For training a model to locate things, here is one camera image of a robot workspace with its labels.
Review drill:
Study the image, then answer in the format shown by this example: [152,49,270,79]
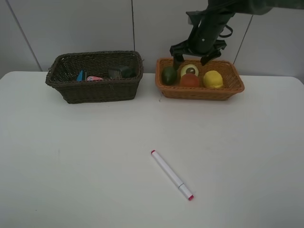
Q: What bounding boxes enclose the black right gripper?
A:
[170,21,227,71]

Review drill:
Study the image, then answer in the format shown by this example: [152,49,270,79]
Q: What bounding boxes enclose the halved avocado with pit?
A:
[180,64,199,77]

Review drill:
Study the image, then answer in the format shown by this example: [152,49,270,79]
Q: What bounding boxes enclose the orange red peach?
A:
[180,73,200,87]

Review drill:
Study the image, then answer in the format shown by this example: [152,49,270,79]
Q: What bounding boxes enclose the green lime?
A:
[161,66,177,86]

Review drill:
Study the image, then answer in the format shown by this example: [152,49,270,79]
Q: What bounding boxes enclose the yellow lemon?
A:
[203,70,224,89]

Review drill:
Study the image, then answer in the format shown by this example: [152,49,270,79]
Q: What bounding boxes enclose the dark grey pump bottle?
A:
[108,66,136,79]

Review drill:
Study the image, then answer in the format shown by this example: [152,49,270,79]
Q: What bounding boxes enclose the pink bottle white cap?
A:
[86,76,103,81]

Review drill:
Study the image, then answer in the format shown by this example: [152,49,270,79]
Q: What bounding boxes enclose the black whiteboard eraser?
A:
[76,70,87,82]

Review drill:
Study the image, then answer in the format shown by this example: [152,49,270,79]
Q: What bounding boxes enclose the white marker pink caps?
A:
[151,150,194,201]

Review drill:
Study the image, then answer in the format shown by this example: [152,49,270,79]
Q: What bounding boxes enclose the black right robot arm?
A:
[170,0,304,70]

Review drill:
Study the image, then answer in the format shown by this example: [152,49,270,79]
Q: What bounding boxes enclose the orange wicker basket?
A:
[155,58,245,101]

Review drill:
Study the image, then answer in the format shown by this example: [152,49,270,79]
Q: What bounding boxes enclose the dark brown wicker basket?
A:
[46,51,143,104]

